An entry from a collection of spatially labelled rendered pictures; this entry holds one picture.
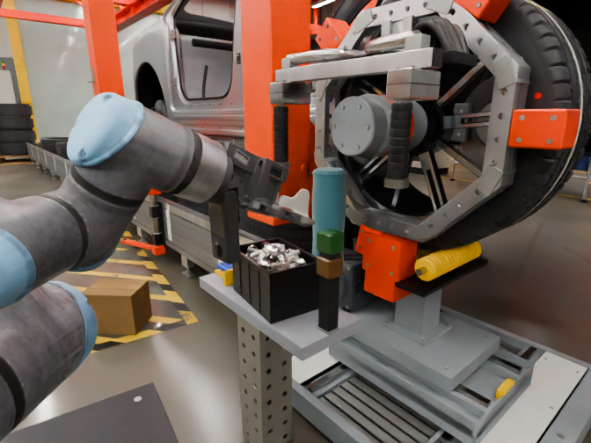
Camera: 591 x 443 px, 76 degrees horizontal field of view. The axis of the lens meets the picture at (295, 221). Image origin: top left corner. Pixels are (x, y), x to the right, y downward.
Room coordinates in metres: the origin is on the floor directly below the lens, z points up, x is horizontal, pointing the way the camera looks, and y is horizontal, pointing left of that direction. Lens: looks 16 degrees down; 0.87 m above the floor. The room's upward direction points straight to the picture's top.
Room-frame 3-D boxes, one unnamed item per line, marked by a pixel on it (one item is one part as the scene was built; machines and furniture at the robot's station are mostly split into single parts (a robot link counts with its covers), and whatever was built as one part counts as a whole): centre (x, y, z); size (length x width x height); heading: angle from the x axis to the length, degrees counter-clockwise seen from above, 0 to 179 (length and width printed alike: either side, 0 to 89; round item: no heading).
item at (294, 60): (0.96, -0.10, 1.03); 0.19 x 0.18 x 0.11; 130
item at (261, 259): (0.83, 0.05, 0.51); 0.20 x 0.14 x 0.13; 32
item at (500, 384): (1.04, -0.41, 0.13); 0.50 x 0.36 x 0.10; 40
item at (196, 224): (2.30, 0.84, 0.28); 2.47 x 0.09 x 0.22; 40
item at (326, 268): (0.69, -0.07, 0.59); 0.04 x 0.04 x 0.04; 40
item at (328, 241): (0.69, -0.07, 0.64); 0.04 x 0.04 x 0.04; 40
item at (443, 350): (1.07, -0.38, 0.32); 0.40 x 0.30 x 0.28; 40
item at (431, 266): (0.93, -0.41, 0.51); 0.29 x 0.06 x 0.06; 130
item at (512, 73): (0.96, -0.25, 0.85); 0.54 x 0.07 x 0.54; 40
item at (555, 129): (0.72, -0.46, 0.85); 0.09 x 0.08 x 0.07; 40
